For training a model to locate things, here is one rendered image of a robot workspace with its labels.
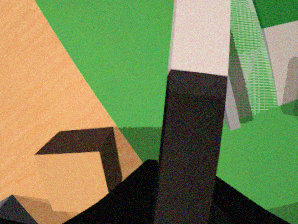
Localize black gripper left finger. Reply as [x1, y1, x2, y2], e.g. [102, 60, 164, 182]
[64, 159, 158, 224]

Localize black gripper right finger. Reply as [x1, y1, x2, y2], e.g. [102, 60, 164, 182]
[208, 176, 290, 224]

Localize green putting mat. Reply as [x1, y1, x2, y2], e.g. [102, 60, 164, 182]
[35, 0, 298, 224]

